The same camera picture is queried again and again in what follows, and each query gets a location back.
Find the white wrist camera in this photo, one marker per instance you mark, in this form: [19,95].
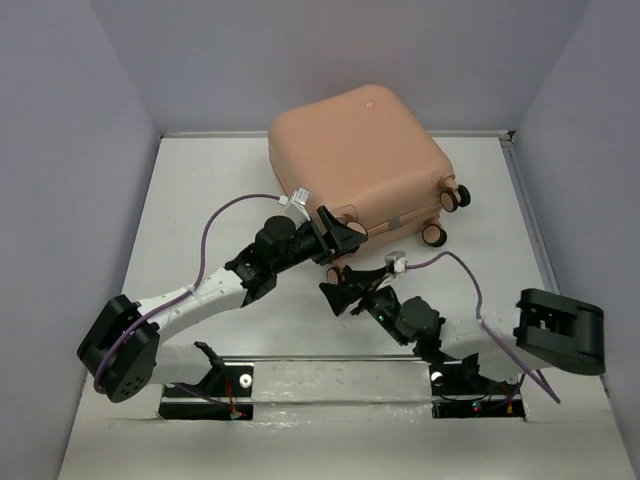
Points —
[294,206]
[396,263]

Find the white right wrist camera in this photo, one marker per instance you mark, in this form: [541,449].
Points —
[396,263]

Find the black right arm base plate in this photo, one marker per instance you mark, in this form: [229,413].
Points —
[458,392]

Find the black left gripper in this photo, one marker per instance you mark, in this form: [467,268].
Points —
[337,240]

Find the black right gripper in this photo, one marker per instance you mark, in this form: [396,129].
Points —
[364,285]

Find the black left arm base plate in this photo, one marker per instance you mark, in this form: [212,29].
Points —
[229,399]

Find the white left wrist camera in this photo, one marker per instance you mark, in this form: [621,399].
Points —
[294,206]

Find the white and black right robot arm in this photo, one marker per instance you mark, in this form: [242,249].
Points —
[550,330]

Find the pink hard-shell suitcase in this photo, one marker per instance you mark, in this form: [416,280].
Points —
[365,157]

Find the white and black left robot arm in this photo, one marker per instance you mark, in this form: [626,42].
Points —
[121,349]

